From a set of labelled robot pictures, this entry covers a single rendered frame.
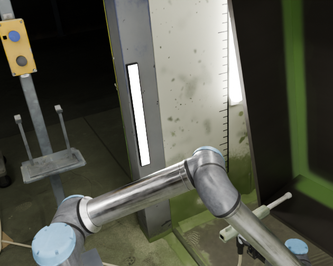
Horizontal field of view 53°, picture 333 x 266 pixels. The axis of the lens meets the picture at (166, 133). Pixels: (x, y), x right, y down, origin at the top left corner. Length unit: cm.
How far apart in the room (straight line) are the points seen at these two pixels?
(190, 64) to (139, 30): 37
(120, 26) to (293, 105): 97
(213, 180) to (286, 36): 84
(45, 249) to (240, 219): 66
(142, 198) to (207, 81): 103
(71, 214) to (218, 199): 59
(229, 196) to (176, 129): 103
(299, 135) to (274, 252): 86
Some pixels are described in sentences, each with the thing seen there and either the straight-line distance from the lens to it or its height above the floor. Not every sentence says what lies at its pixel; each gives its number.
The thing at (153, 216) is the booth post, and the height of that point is 23.
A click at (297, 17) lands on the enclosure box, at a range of 166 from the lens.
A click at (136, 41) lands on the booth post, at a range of 180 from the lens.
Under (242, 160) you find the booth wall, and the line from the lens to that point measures 251.
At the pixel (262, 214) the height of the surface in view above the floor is 56.
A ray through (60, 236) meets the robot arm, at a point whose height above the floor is 91.
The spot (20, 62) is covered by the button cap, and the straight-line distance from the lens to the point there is 182.
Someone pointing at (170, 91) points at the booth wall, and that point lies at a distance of 195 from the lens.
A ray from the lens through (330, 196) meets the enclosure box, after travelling 206.
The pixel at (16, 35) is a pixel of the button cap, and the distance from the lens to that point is 179.
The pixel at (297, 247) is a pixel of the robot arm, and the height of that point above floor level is 66.
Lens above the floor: 174
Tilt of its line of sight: 27 degrees down
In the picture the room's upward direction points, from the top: 6 degrees counter-clockwise
